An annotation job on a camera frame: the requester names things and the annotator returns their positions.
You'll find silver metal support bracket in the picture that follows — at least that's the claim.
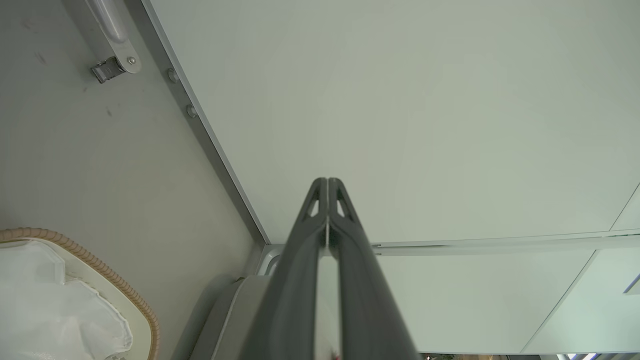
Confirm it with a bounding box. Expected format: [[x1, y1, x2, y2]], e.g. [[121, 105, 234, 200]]
[[84, 0, 142, 85]]

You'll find grey aluminium panel edge strip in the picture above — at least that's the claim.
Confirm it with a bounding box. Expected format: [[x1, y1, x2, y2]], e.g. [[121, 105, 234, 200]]
[[122, 0, 273, 247]]

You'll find white basket liner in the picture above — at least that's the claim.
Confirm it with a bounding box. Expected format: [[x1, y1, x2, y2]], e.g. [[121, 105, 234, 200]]
[[0, 240, 134, 360]]

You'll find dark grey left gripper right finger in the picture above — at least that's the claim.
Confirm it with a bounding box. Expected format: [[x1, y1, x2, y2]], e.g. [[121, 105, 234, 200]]
[[328, 177, 421, 360]]

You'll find aluminium panel rail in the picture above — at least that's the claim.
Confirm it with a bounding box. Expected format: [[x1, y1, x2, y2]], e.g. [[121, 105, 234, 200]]
[[256, 229, 640, 276]]

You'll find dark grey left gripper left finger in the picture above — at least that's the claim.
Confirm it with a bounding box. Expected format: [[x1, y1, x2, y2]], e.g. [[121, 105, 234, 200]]
[[240, 177, 329, 360]]

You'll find wicker rimmed laundry basket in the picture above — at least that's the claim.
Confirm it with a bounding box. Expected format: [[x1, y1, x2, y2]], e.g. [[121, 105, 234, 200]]
[[0, 227, 161, 360]]

